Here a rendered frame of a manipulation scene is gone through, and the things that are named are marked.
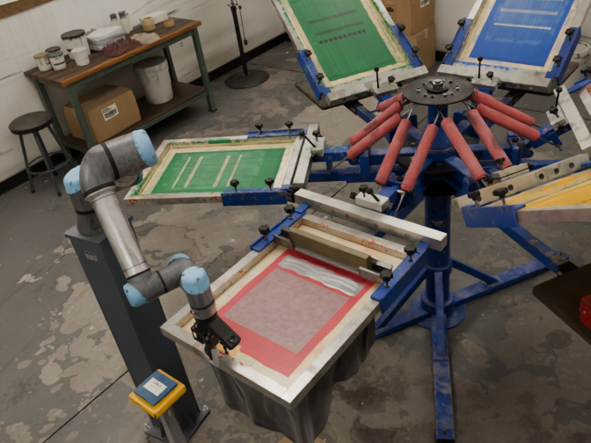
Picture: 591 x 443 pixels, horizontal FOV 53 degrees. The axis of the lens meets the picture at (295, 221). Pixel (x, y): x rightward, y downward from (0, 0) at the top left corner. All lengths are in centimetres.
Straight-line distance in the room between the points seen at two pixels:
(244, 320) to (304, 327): 22
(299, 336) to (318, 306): 15
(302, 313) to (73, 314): 217
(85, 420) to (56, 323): 85
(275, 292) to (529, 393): 143
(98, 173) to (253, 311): 73
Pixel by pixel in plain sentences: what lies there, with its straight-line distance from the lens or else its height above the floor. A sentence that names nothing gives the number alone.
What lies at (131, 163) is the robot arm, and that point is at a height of 159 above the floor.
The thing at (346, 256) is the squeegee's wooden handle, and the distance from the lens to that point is 215.
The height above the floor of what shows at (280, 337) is 96.
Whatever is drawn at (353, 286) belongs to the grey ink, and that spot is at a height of 96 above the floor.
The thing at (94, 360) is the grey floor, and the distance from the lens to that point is 361.
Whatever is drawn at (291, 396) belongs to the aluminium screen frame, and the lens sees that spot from 180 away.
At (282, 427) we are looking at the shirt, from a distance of 224.
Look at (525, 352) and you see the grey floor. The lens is 326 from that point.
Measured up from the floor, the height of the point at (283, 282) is 96.
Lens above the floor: 239
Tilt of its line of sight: 35 degrees down
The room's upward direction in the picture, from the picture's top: 10 degrees counter-clockwise
